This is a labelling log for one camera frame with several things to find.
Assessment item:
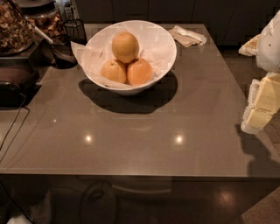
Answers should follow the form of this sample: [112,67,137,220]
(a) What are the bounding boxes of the white ceramic bowl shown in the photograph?
[80,19,178,96]

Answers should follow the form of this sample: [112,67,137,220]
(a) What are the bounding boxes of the black appliance on left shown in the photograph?
[0,60,40,108]

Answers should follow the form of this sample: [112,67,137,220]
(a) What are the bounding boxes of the white paper bowl liner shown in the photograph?
[70,22,176,89]

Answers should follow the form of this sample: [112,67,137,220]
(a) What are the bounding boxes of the black power cable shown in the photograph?
[0,93,31,163]

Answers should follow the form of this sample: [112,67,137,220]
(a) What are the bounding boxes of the glass jar of dried snacks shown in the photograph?
[0,0,33,57]

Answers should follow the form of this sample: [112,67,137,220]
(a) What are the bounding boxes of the dark round cup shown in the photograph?
[50,34,77,69]

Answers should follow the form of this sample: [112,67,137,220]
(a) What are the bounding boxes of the black wire mesh cup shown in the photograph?
[63,19,88,45]

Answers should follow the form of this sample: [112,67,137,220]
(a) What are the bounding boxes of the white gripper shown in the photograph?
[238,10,280,135]

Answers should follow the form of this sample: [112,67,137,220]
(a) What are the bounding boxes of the folded paper napkins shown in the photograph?
[168,25,207,47]

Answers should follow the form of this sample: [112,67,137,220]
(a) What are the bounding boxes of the orange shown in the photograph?
[112,31,139,64]
[101,59,127,83]
[127,58,153,86]

